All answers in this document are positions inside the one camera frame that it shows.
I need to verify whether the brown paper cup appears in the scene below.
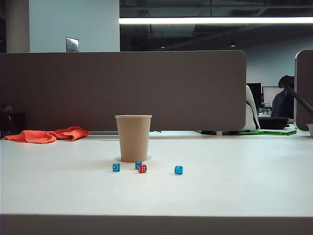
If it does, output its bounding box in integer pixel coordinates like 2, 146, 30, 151
114, 114, 153, 163

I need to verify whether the brown desk partition panel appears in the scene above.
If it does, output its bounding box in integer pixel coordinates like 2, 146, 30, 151
294, 49, 313, 132
0, 50, 247, 132

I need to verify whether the white chair back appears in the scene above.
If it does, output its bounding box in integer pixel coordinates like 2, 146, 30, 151
245, 84, 261, 132

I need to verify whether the black computer monitor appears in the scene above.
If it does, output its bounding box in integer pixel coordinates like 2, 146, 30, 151
246, 83, 263, 108

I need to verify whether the brown foreground board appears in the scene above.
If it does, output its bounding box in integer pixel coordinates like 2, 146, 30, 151
0, 214, 313, 235

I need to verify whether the long ceiling light strip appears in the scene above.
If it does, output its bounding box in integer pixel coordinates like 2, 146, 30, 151
119, 16, 313, 25

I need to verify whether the green tape strip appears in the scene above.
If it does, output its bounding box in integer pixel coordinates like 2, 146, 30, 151
238, 129, 297, 136

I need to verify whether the monitor with white screen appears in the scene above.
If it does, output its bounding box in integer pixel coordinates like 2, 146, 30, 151
262, 86, 284, 103

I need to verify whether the black flat case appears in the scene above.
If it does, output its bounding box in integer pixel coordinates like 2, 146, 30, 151
258, 117, 290, 130

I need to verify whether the orange cloth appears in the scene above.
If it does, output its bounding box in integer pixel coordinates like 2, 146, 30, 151
2, 126, 90, 144

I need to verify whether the seated person in dark jacket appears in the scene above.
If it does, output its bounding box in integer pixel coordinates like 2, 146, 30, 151
271, 75, 296, 124

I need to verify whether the black diagonal pole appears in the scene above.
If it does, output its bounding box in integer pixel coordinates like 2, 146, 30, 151
283, 82, 313, 113

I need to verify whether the metal wall switch plate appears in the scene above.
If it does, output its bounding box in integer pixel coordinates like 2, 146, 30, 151
66, 37, 79, 52

